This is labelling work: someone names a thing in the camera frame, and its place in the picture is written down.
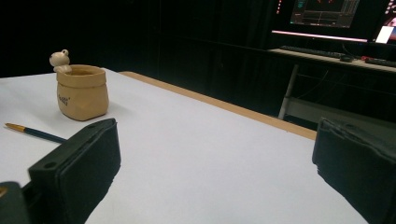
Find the wide computer monitor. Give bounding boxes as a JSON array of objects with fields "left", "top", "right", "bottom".
[{"left": 270, "top": 0, "right": 372, "bottom": 44}]

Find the long black keyboard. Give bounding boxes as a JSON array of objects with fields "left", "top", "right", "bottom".
[{"left": 279, "top": 45, "right": 347, "bottom": 60}]

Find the background desk with metal legs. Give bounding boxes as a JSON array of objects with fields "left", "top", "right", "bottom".
[{"left": 268, "top": 48, "right": 396, "bottom": 133}]

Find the white table cover sheet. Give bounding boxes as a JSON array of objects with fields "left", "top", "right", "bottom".
[{"left": 0, "top": 67, "right": 370, "bottom": 224}]

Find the tan bag-shaped pen holder with bear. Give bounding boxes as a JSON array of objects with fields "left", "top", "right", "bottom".
[{"left": 49, "top": 49, "right": 110, "bottom": 122}]

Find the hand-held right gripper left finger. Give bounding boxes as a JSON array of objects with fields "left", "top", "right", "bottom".
[{"left": 27, "top": 118, "right": 122, "bottom": 224}]

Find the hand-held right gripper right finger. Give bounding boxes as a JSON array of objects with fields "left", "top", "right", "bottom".
[{"left": 311, "top": 117, "right": 396, "bottom": 224}]

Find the short black keyboard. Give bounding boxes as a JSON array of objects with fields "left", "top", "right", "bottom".
[{"left": 365, "top": 57, "right": 396, "bottom": 68}]

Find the dark pen with gold tip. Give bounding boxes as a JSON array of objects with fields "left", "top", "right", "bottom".
[{"left": 4, "top": 122, "right": 68, "bottom": 145}]

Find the small computer monitor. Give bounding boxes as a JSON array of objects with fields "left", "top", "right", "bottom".
[{"left": 372, "top": 0, "right": 396, "bottom": 45}]

